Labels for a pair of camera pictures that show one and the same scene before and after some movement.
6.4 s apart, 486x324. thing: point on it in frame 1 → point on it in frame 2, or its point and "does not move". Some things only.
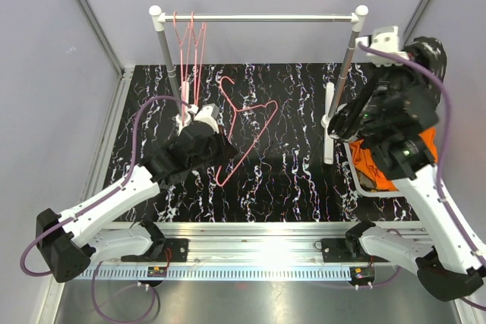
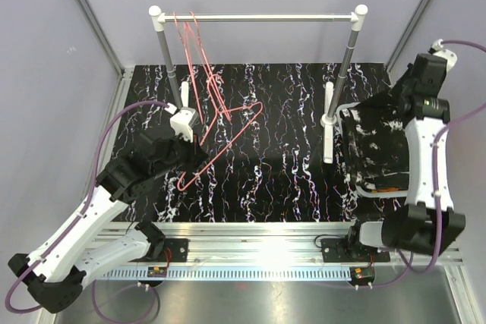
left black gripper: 227,151 → 197,154
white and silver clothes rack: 357,17 does not move
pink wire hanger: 181,43 → 184,36
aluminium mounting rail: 263,250 does not move
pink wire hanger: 231,127 → 260,105
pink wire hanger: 197,50 → 205,60
